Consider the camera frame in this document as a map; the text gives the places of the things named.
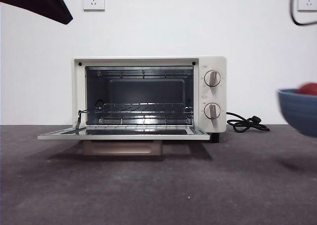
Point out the blue ribbed bowl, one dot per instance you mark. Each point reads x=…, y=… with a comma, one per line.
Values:
x=302, y=113

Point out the red yellow apple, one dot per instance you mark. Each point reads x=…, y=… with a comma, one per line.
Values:
x=308, y=89

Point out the cream toaster oven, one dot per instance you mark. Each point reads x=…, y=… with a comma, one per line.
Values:
x=215, y=61

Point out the beige oven knob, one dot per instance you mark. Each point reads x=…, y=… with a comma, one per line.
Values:
x=212, y=110
x=212, y=78

